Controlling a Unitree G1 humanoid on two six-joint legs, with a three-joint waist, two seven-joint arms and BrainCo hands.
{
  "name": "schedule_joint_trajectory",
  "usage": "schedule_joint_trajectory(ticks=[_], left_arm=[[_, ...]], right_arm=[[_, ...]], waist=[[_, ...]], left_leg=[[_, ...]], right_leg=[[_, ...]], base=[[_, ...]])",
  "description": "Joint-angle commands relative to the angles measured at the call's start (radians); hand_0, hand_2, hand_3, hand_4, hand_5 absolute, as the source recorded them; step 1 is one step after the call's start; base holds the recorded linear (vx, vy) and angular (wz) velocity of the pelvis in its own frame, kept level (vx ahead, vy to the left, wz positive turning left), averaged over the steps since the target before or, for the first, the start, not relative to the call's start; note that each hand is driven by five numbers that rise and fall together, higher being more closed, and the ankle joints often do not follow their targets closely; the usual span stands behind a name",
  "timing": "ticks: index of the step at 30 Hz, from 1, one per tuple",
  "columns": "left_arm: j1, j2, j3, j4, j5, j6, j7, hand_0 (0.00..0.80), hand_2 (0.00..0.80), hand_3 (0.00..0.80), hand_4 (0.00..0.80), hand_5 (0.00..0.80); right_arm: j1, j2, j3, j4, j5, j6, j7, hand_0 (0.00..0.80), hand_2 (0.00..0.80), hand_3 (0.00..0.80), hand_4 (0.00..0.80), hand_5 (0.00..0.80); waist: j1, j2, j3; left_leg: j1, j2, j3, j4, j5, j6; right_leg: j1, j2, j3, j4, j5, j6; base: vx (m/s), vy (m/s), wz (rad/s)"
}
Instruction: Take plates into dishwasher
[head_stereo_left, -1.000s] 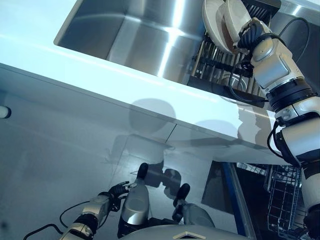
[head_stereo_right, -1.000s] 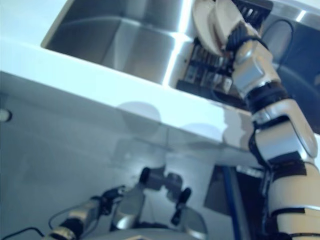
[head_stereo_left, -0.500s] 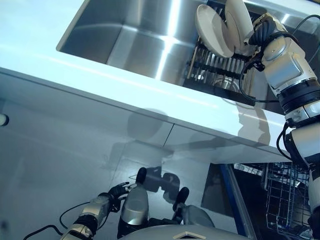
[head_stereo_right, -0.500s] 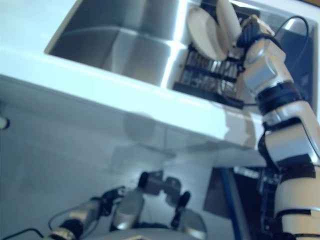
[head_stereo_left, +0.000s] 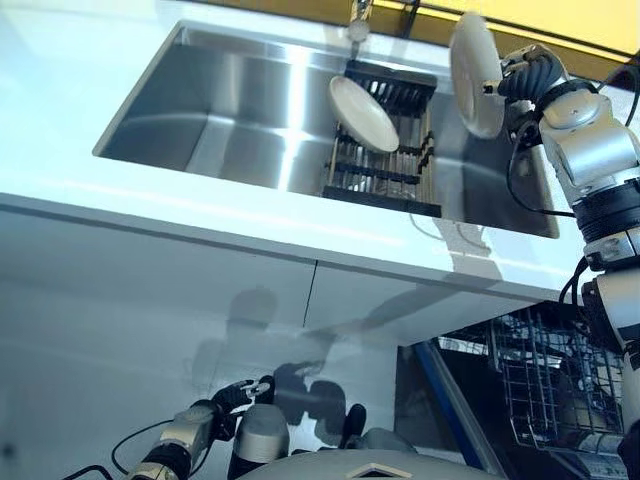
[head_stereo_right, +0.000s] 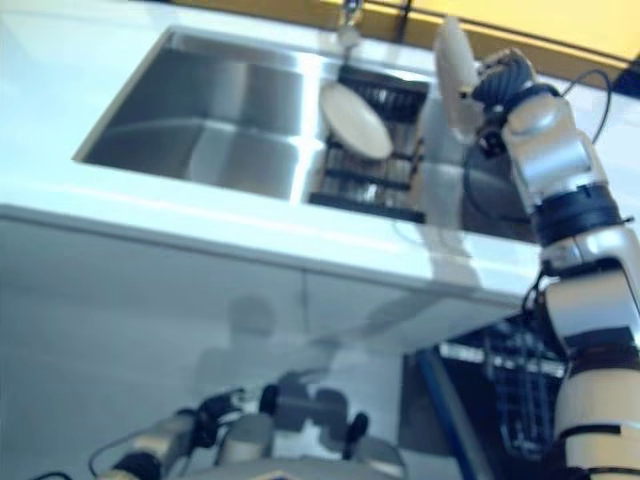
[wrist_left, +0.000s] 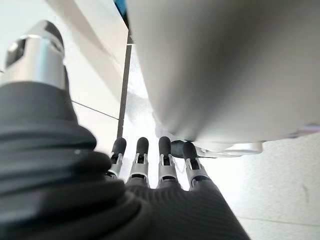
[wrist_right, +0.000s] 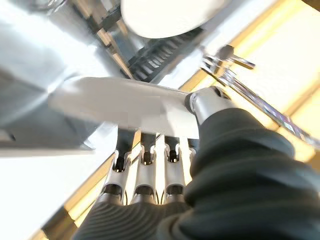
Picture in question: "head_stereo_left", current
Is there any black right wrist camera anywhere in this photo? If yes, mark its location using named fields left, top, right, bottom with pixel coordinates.
left=507, top=105, right=545, bottom=147

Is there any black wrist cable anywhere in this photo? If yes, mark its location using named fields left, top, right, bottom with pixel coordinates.
left=64, top=419, right=172, bottom=480
left=506, top=132, right=577, bottom=217

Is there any grey robot right leg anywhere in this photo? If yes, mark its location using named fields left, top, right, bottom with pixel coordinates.
left=342, top=403, right=419, bottom=454

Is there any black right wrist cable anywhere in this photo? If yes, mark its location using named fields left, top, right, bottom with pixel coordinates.
left=506, top=132, right=577, bottom=217

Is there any dark window frame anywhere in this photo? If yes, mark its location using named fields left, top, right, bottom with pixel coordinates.
left=394, top=0, right=640, bottom=94

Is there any grey robot leg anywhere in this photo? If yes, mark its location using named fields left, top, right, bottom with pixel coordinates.
left=342, top=403, right=419, bottom=454
left=228, top=403, right=291, bottom=479

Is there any grey robot torso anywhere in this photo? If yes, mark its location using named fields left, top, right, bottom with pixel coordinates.
left=249, top=447, right=482, bottom=480

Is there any white glossy cabinet door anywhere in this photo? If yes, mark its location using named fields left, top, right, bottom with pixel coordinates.
left=301, top=258, right=547, bottom=347
left=0, top=208, right=319, bottom=451

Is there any stainless steel sink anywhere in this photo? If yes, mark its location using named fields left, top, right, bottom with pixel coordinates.
left=92, top=19, right=562, bottom=240

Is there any wire dishwasher rack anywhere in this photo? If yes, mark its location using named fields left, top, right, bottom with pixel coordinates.
left=491, top=308, right=630, bottom=452

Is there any dishwasher door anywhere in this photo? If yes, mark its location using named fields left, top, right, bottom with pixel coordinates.
left=394, top=338, right=504, bottom=472

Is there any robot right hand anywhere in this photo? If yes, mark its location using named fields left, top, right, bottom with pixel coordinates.
left=483, top=43, right=569, bottom=109

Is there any chrome kitchen faucet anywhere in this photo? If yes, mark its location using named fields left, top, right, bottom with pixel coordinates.
left=347, top=0, right=374, bottom=60

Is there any grey robot left leg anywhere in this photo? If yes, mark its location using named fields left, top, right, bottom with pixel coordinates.
left=228, top=403, right=291, bottom=479

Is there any black dish drying rack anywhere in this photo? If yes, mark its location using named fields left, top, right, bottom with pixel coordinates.
left=322, top=59, right=445, bottom=218

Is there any cream round plate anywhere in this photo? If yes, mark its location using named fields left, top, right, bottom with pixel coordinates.
left=328, top=75, right=401, bottom=153
left=449, top=12, right=503, bottom=140

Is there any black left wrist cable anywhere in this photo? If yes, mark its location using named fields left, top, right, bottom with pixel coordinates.
left=64, top=419, right=172, bottom=480

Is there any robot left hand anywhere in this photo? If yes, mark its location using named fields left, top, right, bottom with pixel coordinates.
left=212, top=378, right=275, bottom=441

